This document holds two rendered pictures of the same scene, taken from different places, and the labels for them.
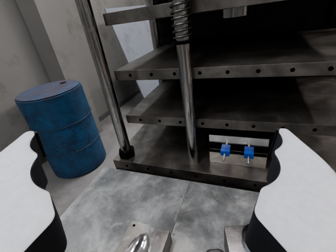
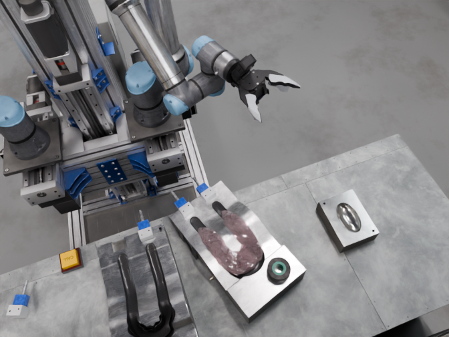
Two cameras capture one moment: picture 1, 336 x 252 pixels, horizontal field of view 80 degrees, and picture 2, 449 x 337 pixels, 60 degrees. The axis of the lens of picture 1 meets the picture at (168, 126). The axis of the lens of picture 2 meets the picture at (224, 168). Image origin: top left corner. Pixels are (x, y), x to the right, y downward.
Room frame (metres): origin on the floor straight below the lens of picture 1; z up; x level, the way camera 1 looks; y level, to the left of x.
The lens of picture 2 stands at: (0.52, -0.55, 2.26)
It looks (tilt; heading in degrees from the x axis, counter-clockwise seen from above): 59 degrees down; 141
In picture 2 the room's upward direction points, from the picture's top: 6 degrees counter-clockwise
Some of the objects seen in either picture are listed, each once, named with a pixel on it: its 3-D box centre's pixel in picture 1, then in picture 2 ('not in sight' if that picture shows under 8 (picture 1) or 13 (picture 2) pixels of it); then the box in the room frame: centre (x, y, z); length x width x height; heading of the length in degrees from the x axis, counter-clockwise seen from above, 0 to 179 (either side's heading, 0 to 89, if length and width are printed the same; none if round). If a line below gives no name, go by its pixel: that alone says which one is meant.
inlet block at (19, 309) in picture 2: not in sight; (21, 297); (-0.30, -0.91, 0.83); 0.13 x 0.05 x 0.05; 134
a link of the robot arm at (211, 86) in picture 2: not in sight; (209, 80); (-0.19, 0.01, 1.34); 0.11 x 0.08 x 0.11; 87
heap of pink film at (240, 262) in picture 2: not in sight; (230, 240); (0.12, -0.23, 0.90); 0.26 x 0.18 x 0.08; 173
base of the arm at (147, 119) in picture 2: not in sight; (150, 105); (-0.46, -0.10, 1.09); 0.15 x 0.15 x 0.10
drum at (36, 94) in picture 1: (66, 128); not in sight; (2.12, 1.17, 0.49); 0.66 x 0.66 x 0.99
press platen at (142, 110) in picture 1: (233, 94); not in sight; (1.14, -0.43, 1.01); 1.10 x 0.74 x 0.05; 66
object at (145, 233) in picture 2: not in sight; (143, 224); (-0.17, -0.42, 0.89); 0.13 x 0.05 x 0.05; 156
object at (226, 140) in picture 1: (239, 125); not in sight; (1.00, -0.42, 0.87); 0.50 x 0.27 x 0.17; 156
